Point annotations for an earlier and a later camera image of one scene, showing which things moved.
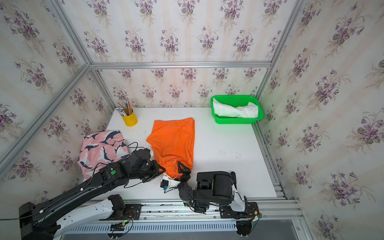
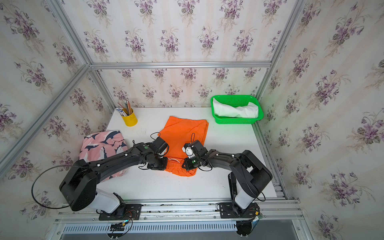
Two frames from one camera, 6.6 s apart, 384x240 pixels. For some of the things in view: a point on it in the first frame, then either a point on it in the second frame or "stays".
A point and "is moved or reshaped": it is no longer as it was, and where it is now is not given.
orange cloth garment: [172, 141] is moved or reshaped
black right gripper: [188, 171] to [187, 166]
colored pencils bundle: [126, 110] stays
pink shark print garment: [99, 149] stays
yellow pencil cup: [130, 120] stays
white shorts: [250, 111] stays
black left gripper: [155, 168] to [163, 167]
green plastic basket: [236, 100] stays
